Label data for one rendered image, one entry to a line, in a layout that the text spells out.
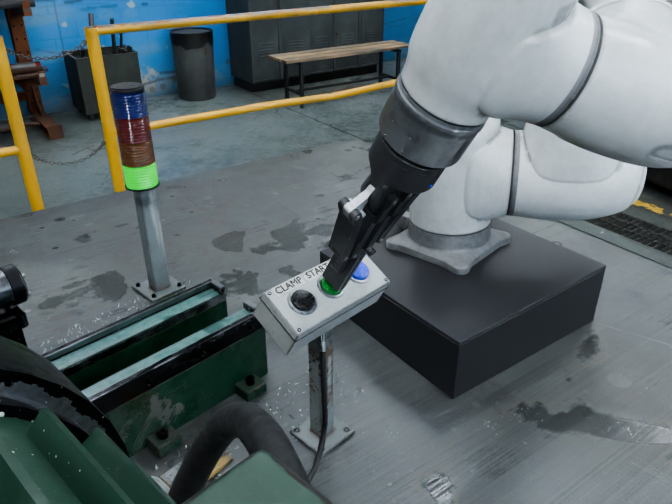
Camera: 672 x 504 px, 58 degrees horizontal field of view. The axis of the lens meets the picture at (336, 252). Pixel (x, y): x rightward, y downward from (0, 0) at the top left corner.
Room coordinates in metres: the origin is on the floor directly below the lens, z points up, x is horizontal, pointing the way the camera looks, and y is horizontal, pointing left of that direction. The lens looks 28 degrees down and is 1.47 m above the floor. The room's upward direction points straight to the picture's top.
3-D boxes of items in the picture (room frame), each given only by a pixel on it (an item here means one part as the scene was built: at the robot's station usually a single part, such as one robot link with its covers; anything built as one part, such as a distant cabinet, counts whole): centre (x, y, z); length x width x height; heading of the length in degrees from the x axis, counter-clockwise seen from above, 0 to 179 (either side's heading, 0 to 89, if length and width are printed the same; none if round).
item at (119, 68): (5.26, 1.95, 0.41); 0.52 x 0.47 x 0.82; 126
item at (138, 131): (1.08, 0.37, 1.14); 0.06 x 0.06 x 0.04
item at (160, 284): (1.08, 0.37, 1.01); 0.08 x 0.08 x 0.42; 46
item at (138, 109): (1.08, 0.37, 1.19); 0.06 x 0.06 x 0.04
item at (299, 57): (5.84, -0.07, 0.22); 1.40 x 0.33 x 0.43; 124
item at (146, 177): (1.08, 0.37, 1.05); 0.06 x 0.06 x 0.04
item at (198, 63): (5.81, 1.32, 0.30); 0.39 x 0.39 x 0.60
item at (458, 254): (1.08, -0.21, 0.94); 0.22 x 0.18 x 0.06; 47
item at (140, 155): (1.08, 0.37, 1.10); 0.06 x 0.06 x 0.04
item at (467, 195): (1.06, -0.23, 1.08); 0.18 x 0.16 x 0.22; 77
